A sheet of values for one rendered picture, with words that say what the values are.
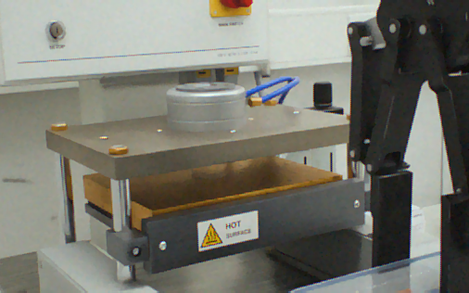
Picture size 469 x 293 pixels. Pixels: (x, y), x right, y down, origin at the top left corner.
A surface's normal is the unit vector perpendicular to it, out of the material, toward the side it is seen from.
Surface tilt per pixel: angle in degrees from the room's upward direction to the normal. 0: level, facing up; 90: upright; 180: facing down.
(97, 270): 0
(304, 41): 90
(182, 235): 90
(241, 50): 90
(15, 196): 90
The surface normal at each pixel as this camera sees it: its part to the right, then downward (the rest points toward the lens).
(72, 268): -0.04, -0.98
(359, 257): -0.86, 0.13
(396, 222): 0.52, 0.19
